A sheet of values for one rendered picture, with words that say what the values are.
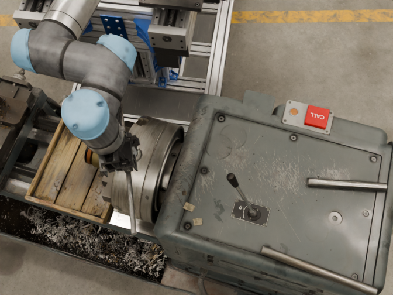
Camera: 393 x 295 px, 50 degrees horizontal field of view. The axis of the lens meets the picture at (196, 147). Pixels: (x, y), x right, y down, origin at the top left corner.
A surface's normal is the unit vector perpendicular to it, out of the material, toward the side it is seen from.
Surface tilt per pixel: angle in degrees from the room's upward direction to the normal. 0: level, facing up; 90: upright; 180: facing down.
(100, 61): 9
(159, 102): 0
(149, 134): 20
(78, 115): 6
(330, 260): 0
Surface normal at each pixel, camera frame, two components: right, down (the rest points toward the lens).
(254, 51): -0.03, -0.37
